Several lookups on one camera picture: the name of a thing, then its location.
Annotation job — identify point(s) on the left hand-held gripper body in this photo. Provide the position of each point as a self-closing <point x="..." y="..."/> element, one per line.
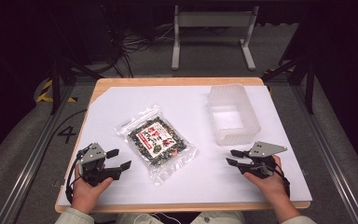
<point x="92" y="154"/>

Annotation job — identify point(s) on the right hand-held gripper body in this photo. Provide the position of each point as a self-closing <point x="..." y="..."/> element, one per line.
<point x="264" y="150"/>

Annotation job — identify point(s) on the translucent white plastic container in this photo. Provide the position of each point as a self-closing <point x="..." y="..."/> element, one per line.
<point x="233" y="119"/>

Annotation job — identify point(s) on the clear dried seaweed snack packet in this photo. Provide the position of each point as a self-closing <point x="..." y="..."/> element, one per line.
<point x="157" y="144"/>

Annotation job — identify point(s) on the person's right hand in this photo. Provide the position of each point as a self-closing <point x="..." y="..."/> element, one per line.
<point x="272" y="186"/>

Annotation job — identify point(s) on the person's left hand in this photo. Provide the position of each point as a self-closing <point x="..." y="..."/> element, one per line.
<point x="85" y="194"/>

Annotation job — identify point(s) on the white paper sheet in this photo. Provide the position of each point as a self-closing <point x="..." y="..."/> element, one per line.
<point x="199" y="174"/>

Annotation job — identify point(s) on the black metal stand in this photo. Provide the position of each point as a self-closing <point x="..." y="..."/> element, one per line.
<point x="309" y="87"/>
<point x="55" y="84"/>

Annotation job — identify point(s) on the white metal stand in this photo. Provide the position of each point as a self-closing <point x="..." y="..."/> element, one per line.
<point x="214" y="19"/>

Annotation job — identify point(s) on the aluminium floor rail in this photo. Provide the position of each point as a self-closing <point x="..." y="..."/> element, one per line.
<point x="31" y="158"/>
<point x="332" y="155"/>

